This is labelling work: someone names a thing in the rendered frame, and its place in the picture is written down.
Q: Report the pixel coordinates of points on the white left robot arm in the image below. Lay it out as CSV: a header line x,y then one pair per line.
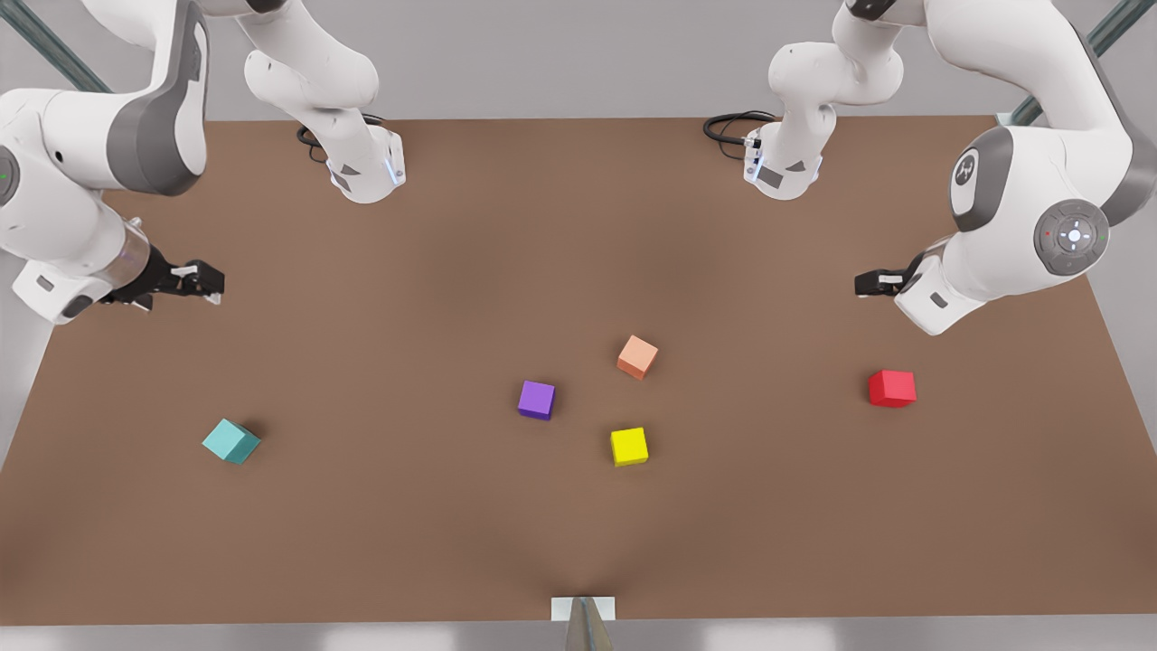
x,y
1021,172

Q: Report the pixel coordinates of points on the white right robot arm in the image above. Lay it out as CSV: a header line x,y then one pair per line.
x,y
54,136

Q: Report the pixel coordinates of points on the red wooden cube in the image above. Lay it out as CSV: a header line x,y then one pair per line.
x,y
892,389

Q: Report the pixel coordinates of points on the teal blue wooden cube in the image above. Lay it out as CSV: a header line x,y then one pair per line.
x,y
230,441

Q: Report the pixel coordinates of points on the orange wooden cube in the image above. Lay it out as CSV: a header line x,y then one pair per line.
x,y
637,357

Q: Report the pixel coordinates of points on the yellow wooden cube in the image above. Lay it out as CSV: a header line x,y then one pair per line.
x,y
629,447

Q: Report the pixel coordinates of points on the purple wooden cube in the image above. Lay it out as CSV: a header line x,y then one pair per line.
x,y
536,400

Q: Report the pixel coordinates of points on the silver frame post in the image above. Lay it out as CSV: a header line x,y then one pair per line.
x,y
1098,41
54,50
587,624

